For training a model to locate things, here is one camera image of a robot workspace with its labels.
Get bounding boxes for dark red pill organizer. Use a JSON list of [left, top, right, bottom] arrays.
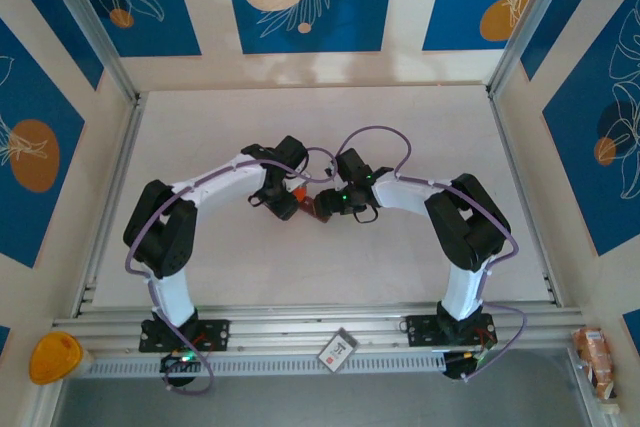
[[301, 196, 332, 224]]

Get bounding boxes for aluminium cross rails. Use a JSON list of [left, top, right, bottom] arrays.
[[52, 301, 586, 354]]

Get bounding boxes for white card with red mark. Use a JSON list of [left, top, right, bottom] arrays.
[[318, 327, 360, 373]]

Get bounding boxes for left black controller board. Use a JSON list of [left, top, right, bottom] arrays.
[[159, 351, 204, 373]]

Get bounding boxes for black controller board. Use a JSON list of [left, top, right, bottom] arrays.
[[443, 350, 489, 381], [159, 351, 204, 373]]

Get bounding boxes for right black controller board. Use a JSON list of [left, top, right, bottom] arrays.
[[443, 350, 489, 381]]

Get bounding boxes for orange dome lamp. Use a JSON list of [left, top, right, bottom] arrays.
[[28, 332, 95, 387]]

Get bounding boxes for brown snack packet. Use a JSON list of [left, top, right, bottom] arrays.
[[572, 327, 617, 401]]

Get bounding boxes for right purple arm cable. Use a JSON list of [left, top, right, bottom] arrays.
[[337, 125, 529, 383]]

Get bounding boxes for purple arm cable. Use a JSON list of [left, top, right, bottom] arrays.
[[337, 125, 529, 383], [124, 146, 336, 395]]

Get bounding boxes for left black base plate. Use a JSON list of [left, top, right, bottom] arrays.
[[138, 319, 232, 353]]

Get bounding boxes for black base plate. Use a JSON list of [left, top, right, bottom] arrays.
[[138, 319, 232, 353], [405, 314, 497, 348]]

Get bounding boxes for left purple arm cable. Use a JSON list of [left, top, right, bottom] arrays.
[[124, 146, 336, 395]]

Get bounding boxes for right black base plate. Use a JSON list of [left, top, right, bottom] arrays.
[[405, 314, 497, 348]]

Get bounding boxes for right aluminium side rail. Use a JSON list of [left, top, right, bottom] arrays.
[[487, 89, 564, 308]]

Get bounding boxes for aluminium side rail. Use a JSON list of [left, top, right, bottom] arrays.
[[72, 90, 150, 319], [487, 89, 564, 308]]

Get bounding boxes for white slotted cable duct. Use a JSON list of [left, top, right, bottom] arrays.
[[82, 351, 446, 379]]

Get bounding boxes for left aluminium side rail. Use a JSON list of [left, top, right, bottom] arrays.
[[72, 90, 150, 319]]

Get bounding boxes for right aluminium corner post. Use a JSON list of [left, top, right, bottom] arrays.
[[487, 0, 572, 98]]

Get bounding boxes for aluminium corner post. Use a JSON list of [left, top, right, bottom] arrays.
[[37, 0, 142, 104], [487, 0, 572, 98]]

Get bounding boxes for left aluminium corner post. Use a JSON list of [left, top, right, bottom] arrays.
[[37, 0, 142, 104]]

